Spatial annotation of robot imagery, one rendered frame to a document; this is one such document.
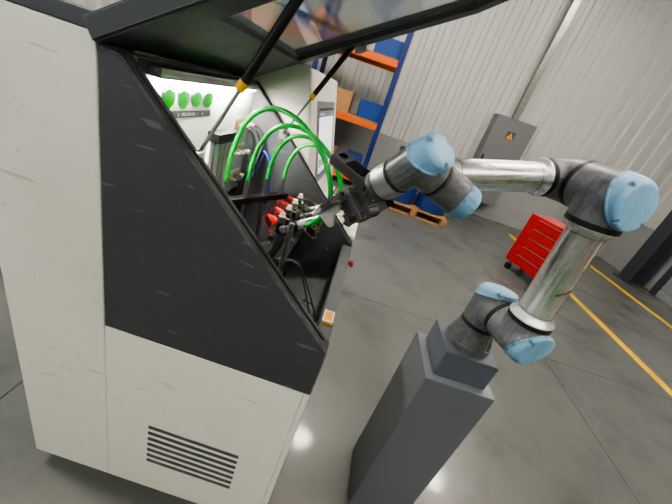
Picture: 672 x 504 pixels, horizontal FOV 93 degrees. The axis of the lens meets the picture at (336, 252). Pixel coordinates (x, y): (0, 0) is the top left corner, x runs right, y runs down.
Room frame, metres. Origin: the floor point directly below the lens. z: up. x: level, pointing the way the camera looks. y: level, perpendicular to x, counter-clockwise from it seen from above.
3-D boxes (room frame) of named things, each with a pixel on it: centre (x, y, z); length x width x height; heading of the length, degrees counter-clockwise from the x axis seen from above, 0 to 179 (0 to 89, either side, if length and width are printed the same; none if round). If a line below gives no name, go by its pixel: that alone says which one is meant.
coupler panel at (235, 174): (1.19, 0.46, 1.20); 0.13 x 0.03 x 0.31; 0
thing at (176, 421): (0.94, 0.23, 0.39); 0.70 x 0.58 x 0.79; 0
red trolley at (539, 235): (4.32, -2.73, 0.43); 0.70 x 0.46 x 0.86; 26
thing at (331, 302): (0.95, -0.04, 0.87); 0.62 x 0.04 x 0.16; 0
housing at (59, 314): (1.29, 0.66, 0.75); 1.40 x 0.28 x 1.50; 0
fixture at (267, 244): (1.06, 0.20, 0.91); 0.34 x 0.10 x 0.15; 0
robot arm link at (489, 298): (0.91, -0.53, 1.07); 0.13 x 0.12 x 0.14; 20
